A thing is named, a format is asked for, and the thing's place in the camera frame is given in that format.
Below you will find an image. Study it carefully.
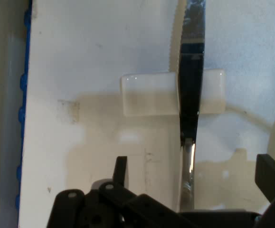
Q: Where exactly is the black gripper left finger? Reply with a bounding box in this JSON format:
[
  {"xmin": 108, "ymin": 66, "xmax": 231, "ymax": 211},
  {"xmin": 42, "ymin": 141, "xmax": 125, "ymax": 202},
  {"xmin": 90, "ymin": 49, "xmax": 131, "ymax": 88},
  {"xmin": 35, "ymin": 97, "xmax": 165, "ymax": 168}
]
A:
[{"xmin": 47, "ymin": 155, "xmax": 190, "ymax": 228}]

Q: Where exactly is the silver serrated table knife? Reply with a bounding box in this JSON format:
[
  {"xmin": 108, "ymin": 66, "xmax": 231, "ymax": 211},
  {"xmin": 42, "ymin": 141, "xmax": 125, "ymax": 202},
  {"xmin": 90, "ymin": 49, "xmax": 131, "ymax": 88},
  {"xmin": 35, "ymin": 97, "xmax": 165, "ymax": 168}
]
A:
[{"xmin": 177, "ymin": 0, "xmax": 207, "ymax": 213}]

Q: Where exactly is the white ceramic cutlery rest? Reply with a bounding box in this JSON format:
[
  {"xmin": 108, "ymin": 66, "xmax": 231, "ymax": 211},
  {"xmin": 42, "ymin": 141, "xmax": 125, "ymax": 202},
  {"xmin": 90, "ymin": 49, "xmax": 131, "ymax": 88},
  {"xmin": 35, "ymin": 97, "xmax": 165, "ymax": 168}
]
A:
[{"xmin": 120, "ymin": 68, "xmax": 226, "ymax": 117}]

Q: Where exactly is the blue beaded edge strip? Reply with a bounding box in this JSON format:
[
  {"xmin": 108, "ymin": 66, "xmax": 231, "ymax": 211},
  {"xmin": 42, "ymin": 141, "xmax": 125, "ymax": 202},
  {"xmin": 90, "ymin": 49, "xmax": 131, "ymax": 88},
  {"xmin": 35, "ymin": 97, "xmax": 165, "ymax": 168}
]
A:
[{"xmin": 15, "ymin": 0, "xmax": 33, "ymax": 212}]

